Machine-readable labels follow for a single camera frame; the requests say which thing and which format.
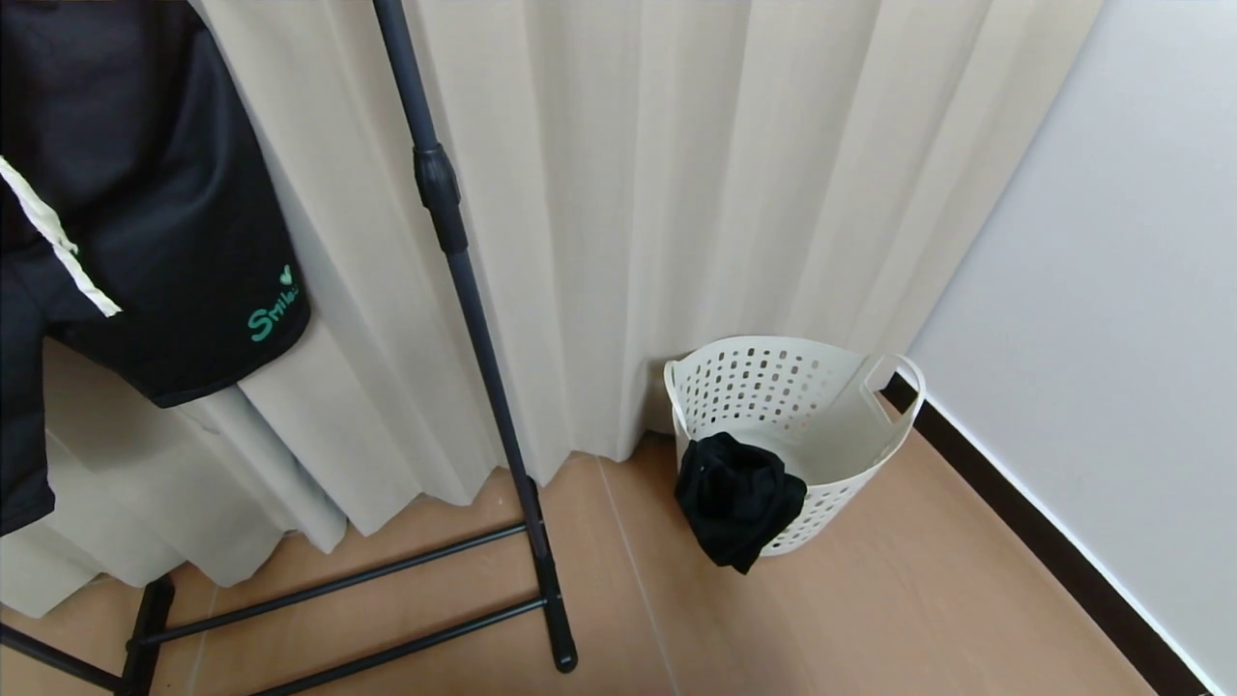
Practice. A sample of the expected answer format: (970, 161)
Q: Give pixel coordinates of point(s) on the black clothes rack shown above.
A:
(440, 193)

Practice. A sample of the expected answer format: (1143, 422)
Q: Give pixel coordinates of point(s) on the black shorts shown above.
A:
(164, 213)

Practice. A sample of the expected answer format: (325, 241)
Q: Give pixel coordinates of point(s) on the white curtain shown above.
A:
(116, 503)
(676, 193)

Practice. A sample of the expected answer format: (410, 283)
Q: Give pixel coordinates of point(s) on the white laundry basket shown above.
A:
(831, 445)

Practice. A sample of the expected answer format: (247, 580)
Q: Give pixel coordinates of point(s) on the black garment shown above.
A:
(739, 503)

